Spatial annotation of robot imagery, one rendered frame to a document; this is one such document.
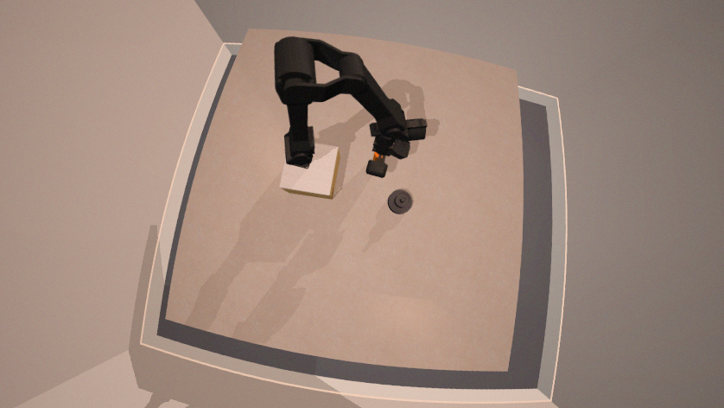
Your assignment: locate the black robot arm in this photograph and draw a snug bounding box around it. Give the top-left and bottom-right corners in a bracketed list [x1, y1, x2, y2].
[274, 36, 428, 169]

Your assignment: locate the dark grey round pedestal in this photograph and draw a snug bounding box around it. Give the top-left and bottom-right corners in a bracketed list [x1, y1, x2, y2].
[388, 189, 412, 214]

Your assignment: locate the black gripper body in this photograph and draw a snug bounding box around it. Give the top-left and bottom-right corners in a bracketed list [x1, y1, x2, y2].
[365, 138, 394, 178]

